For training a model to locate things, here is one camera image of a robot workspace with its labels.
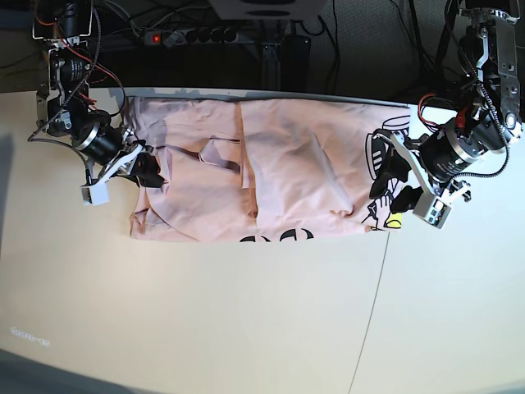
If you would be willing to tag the aluminium table leg post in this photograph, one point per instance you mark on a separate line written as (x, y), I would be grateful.
(271, 67)

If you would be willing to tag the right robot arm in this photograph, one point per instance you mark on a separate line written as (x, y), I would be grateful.
(71, 37)

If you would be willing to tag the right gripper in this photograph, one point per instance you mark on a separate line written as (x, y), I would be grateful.
(133, 161)

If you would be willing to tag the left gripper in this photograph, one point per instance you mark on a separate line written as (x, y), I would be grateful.
(409, 168)

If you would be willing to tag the black power adapter box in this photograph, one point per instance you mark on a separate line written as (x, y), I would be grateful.
(295, 56)

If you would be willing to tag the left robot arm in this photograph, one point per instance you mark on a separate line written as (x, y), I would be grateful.
(474, 105)

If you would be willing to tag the black power strip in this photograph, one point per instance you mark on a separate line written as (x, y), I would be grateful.
(207, 35)

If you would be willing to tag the pink T-shirt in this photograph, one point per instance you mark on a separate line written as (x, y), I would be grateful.
(263, 170)

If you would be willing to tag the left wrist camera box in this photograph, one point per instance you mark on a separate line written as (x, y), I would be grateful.
(432, 209)

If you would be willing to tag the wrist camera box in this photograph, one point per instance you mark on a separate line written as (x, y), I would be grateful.
(432, 209)
(95, 194)

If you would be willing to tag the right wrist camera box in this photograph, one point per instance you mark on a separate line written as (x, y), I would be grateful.
(95, 194)

